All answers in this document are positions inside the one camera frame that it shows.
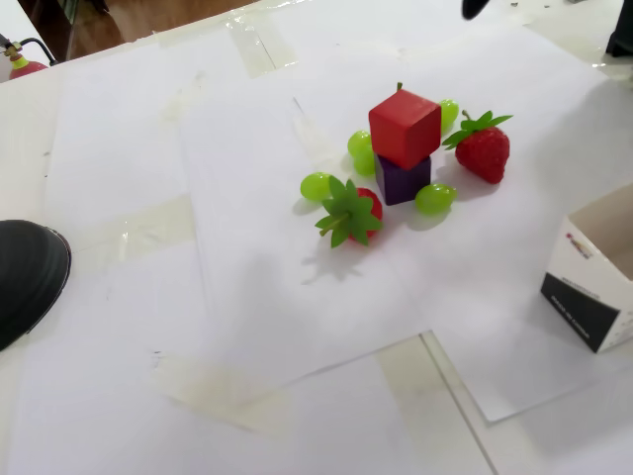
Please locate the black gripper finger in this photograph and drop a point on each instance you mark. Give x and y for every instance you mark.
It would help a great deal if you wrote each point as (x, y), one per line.
(474, 7)

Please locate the red wooden cube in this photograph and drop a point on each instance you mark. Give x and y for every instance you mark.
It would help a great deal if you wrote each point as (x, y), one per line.
(403, 128)

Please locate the purple wooden cube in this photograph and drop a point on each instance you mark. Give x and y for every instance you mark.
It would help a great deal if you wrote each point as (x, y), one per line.
(403, 183)

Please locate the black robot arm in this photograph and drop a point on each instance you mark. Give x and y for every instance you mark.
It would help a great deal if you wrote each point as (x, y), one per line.
(623, 29)

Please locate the beige masking tape strip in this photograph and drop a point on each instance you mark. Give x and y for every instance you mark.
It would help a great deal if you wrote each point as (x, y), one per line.
(222, 396)
(410, 366)
(262, 49)
(148, 227)

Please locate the open black white cardboard box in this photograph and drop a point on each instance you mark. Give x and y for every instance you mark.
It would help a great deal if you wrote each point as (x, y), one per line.
(578, 316)

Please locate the dark brown wooden furniture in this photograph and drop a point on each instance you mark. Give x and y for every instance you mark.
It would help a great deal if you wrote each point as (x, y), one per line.
(49, 20)

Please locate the red fire extinguisher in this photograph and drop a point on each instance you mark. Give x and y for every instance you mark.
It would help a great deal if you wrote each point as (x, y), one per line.
(25, 69)

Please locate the black round object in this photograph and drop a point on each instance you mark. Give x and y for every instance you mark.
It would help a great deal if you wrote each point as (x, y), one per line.
(29, 277)

